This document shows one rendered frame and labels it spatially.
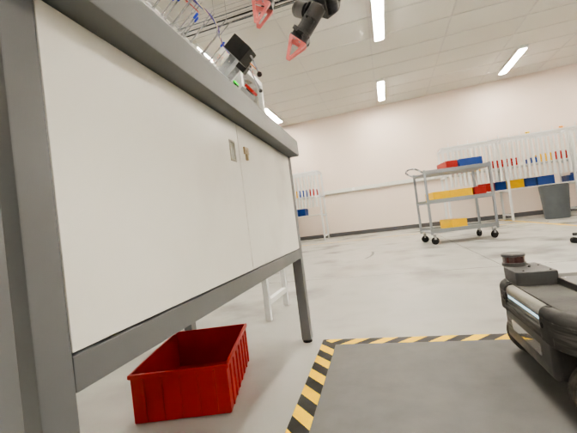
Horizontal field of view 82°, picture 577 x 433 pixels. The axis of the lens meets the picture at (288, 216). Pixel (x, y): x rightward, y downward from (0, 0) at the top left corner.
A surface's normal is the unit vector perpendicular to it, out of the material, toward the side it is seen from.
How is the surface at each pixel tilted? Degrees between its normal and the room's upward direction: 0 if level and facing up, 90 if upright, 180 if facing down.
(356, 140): 90
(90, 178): 90
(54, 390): 90
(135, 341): 90
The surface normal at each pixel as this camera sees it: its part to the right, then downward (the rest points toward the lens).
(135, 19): 0.96, -0.13
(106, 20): 0.12, 0.99
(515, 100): -0.29, 0.01
